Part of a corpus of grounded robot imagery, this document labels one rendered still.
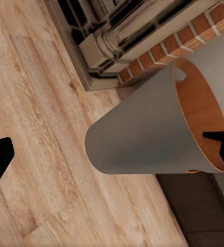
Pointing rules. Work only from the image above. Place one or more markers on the trash can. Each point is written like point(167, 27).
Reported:
point(159, 127)

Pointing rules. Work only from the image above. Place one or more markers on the wood fireplace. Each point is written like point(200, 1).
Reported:
point(102, 37)

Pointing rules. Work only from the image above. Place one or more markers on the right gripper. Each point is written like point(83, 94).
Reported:
point(214, 135)

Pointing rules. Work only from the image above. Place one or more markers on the cabinet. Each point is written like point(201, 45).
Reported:
point(197, 201)

